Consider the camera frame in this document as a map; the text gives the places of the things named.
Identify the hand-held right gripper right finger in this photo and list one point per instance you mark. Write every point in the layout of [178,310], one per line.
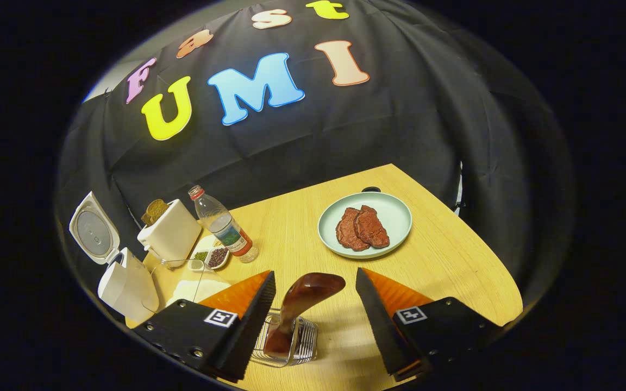
[381,326]

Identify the white toaster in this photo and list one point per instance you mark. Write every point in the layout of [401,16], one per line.
[174,236]

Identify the brown bread slice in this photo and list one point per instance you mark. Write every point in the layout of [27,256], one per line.
[158,209]
[146,218]

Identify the clear box of rice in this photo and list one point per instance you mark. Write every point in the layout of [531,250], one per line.
[188,290]

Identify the white divided grain dish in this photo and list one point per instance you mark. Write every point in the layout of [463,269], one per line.
[216,258]

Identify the white rice cooker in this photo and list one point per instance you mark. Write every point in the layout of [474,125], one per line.
[128,285]

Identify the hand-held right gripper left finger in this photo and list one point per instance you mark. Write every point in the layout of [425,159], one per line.
[248,336]

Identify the black backdrop cloth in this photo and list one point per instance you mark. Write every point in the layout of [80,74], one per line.
[345,130]

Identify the clear plastic bottle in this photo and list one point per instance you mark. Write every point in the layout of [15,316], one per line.
[226,231]

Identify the pale green plate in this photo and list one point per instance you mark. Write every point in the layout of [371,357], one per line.
[394,217]

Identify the dark wooden spoon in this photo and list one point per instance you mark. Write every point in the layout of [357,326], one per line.
[305,296]

